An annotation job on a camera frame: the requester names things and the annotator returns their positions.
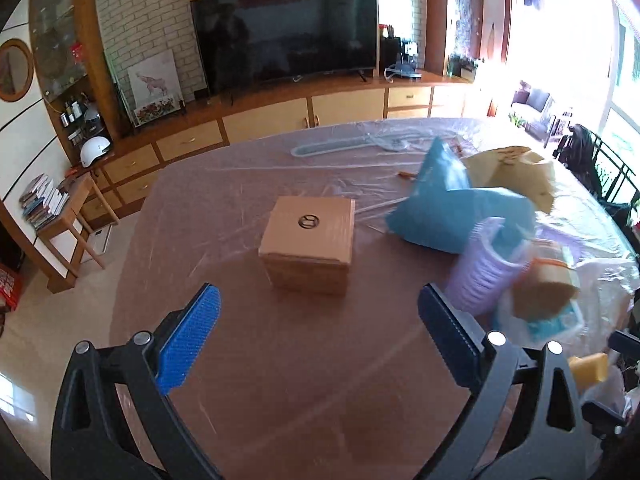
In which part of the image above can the grey foam edge guard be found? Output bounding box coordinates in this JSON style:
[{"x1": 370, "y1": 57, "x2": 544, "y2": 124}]
[{"x1": 291, "y1": 136, "x2": 408, "y2": 158}]

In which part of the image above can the black coffee machine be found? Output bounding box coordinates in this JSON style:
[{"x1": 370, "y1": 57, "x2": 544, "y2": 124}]
[{"x1": 378, "y1": 24, "x2": 422, "y2": 81}]

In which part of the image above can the black metal chair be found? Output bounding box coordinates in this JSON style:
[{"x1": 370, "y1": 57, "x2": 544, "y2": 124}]
[{"x1": 553, "y1": 124, "x2": 639, "y2": 231}]

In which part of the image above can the orange cream jar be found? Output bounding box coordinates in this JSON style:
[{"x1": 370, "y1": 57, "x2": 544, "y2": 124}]
[{"x1": 511, "y1": 258, "x2": 580, "y2": 322}]

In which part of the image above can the stack of books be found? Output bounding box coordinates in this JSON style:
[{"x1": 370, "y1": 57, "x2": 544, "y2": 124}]
[{"x1": 18, "y1": 174, "x2": 70, "y2": 231}]

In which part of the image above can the black curved television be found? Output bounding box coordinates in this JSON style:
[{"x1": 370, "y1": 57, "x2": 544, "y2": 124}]
[{"x1": 191, "y1": 0, "x2": 378, "y2": 96}]

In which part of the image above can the small wooden side table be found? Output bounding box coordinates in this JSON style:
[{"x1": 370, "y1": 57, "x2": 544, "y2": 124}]
[{"x1": 37, "y1": 172, "x2": 119, "y2": 292}]

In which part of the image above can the long wooden tv cabinet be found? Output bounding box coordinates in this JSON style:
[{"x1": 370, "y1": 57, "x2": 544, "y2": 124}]
[{"x1": 81, "y1": 73, "x2": 488, "y2": 226}]

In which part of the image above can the round wooden wall frame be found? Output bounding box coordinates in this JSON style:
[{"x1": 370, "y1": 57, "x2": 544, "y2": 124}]
[{"x1": 0, "y1": 39, "x2": 35, "y2": 102}]

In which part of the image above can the elephant picture frame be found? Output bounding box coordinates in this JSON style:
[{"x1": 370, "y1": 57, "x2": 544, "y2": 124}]
[{"x1": 127, "y1": 49, "x2": 183, "y2": 108}]

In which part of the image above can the flower picture frame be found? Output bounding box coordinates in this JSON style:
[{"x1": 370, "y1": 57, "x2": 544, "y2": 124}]
[{"x1": 134, "y1": 96, "x2": 180, "y2": 127}]

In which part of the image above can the brown cardboard box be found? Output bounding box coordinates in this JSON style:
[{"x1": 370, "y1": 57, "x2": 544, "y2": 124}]
[{"x1": 258, "y1": 196, "x2": 355, "y2": 296}]

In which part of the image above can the white helmet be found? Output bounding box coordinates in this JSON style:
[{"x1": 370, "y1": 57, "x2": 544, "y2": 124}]
[{"x1": 80, "y1": 136, "x2": 112, "y2": 168}]

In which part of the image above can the yellow paper bag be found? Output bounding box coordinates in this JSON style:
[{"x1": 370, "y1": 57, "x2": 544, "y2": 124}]
[{"x1": 462, "y1": 145, "x2": 555, "y2": 214}]

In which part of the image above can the blue paper bag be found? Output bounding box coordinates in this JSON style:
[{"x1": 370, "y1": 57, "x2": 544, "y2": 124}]
[{"x1": 386, "y1": 139, "x2": 536, "y2": 258}]

